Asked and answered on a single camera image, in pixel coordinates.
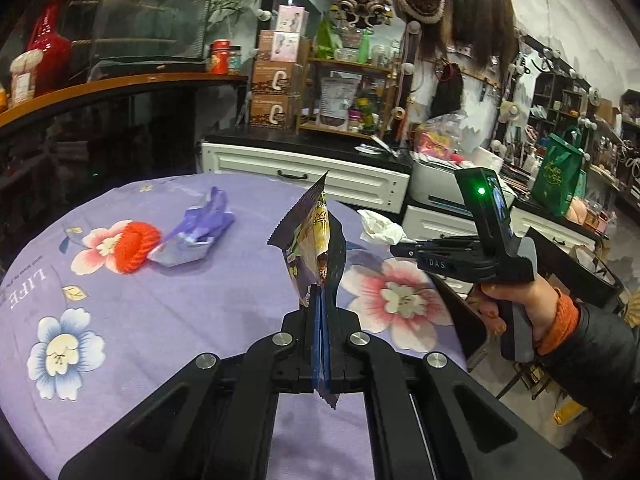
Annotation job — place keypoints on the wooden counter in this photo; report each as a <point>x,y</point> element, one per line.
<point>125,85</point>

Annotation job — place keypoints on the person's right forearm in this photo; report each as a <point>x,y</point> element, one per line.
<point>600,360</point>

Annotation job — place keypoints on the person's right hand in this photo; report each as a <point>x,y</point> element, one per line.
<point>540,310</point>

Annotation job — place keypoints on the glass jar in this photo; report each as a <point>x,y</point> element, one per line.
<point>235,59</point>

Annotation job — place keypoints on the orange foam net ball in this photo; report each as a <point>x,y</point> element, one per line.
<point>137,247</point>

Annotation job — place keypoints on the brown cookie packet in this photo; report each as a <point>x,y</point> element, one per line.
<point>312,240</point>

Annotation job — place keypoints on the red tin can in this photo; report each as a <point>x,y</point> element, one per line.
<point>219,57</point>

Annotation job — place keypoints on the dark carved ornament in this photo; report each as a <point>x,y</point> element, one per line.
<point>361,6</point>

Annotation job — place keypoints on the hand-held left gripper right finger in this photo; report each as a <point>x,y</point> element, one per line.
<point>327,355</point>

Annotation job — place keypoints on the white printer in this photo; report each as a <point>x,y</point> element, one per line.
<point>450,185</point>

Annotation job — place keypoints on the red vase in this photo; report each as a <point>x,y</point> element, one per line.
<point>49,45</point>

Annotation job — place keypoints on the brown hair wig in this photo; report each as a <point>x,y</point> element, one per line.
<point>472,15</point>

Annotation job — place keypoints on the purple plastic wrapper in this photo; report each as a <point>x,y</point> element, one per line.
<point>195,235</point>

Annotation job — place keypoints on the brown cardboard box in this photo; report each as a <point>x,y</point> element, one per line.
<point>270,77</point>
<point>269,110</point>

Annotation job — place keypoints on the crumpled white tissue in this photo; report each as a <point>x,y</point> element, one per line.
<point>380,227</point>

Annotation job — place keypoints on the clear plastic bag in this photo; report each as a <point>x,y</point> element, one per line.
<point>442,137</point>

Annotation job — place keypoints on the wooden shelf rack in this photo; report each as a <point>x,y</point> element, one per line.
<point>350,100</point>

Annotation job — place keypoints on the green tote bag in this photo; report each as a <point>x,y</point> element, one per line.
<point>557,175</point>

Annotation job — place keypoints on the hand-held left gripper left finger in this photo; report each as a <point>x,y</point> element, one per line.
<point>313,355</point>

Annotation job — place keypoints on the white drawer cabinet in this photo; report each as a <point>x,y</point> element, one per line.
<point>300,170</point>

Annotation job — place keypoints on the pink product box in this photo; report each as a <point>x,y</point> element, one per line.
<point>292,19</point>

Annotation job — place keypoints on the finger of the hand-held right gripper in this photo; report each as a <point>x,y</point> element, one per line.
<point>440,249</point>

